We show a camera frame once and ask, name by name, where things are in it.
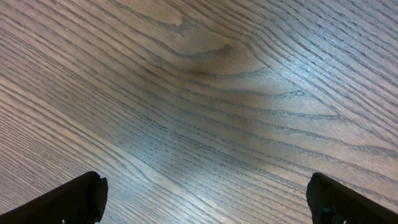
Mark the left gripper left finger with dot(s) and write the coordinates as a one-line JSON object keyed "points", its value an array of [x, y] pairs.
{"points": [[81, 200]]}

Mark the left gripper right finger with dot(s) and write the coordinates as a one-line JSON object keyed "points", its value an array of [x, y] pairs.
{"points": [[331, 202]]}

